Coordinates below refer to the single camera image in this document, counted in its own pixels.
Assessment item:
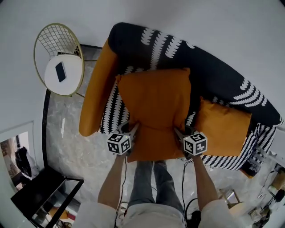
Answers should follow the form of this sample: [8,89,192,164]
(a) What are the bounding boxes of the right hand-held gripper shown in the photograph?
[173,126,208,159]

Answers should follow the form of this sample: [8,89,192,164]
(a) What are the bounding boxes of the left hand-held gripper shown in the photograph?
[107,121,140,156]

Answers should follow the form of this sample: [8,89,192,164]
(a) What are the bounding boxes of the orange cushion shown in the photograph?
[115,68,192,163]
[193,96,253,157]

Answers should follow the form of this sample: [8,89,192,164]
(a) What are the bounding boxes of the orange sofa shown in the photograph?
[79,22,284,179]

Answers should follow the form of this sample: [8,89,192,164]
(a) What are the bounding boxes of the person's right forearm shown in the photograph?
[192,155,220,211]

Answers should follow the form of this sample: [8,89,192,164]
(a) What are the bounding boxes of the person's left forearm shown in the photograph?
[98,153,126,210]

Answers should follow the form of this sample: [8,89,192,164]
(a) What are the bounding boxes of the person's blue jeans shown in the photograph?
[128,160,185,214]

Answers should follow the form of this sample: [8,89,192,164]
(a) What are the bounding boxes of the white round seat cushion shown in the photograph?
[44,54,83,96]

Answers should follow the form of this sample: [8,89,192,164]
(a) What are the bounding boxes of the black phone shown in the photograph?
[55,61,67,83]

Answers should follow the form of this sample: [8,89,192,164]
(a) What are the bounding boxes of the person's white shirt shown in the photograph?
[74,199,234,228]

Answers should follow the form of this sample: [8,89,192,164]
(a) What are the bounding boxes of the orange cardboard box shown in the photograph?
[48,206,75,223]

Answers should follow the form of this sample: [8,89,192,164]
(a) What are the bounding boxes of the black hanging garment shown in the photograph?
[14,147,33,179]

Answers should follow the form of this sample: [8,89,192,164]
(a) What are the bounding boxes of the black glass-top table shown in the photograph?
[10,168,85,228]

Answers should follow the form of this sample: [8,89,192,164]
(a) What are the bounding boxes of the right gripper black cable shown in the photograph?
[182,160,201,228]

